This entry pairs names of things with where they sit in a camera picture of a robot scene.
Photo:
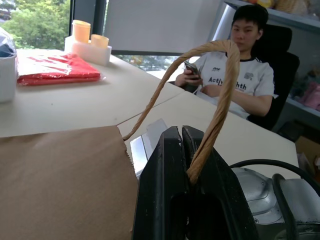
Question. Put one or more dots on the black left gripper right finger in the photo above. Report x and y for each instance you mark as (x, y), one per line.
(222, 200)

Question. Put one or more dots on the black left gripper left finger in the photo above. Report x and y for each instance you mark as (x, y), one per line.
(155, 180)

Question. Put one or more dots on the dark smartphone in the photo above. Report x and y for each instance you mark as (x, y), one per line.
(193, 68)

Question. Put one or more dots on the pink plush toy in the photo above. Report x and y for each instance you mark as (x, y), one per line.
(312, 96)

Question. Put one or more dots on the yellow plush toy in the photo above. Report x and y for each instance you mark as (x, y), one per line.
(263, 3)

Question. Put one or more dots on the clear plastic bag with blue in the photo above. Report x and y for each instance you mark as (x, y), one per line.
(5, 45)

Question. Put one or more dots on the beige plush toy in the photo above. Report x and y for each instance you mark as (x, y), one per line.
(291, 6)

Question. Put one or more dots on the person's left hand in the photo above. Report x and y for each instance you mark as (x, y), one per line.
(210, 91)

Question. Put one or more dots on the person's right hand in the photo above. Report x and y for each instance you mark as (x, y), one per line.
(190, 79)

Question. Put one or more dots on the shiny tape strip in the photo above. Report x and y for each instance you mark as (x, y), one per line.
(140, 152)

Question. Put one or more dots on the clear tape strip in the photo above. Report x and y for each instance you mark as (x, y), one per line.
(156, 127)

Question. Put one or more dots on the brown cardboard box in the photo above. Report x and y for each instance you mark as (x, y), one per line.
(308, 152)

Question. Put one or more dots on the seated person in white shirt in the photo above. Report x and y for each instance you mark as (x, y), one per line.
(252, 75)

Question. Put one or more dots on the black office chair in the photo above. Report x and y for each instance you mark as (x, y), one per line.
(280, 82)

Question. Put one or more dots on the white plastic cup holder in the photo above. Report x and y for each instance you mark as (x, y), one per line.
(91, 51)

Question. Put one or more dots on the red cloth in plastic wrap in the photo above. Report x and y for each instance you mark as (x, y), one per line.
(57, 68)

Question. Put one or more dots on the short yellow plastic cup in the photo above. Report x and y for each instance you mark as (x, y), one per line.
(100, 40)

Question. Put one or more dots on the white board panel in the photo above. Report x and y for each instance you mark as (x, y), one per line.
(162, 25)

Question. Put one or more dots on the tall yellow plastic cup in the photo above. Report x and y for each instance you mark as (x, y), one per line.
(81, 31)

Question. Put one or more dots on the white plastic bucket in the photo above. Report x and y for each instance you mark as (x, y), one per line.
(6, 80)

